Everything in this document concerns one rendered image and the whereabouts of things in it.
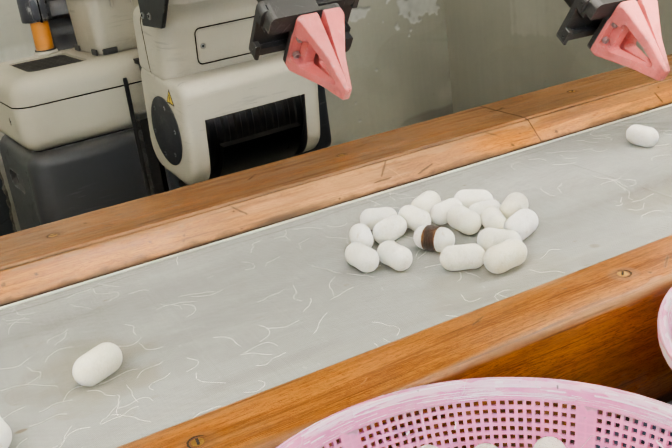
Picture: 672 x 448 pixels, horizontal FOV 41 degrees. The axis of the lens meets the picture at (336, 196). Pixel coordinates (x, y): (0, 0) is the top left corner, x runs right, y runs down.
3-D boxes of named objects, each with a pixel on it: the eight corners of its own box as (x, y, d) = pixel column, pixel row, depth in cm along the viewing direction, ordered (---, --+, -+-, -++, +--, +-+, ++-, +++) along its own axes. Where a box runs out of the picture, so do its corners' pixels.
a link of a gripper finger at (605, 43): (719, 42, 85) (661, -24, 89) (664, 56, 82) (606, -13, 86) (683, 90, 90) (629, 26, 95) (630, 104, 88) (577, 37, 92)
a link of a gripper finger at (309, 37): (402, 58, 79) (355, -14, 84) (332, 74, 77) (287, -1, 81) (383, 107, 85) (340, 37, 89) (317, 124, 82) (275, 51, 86)
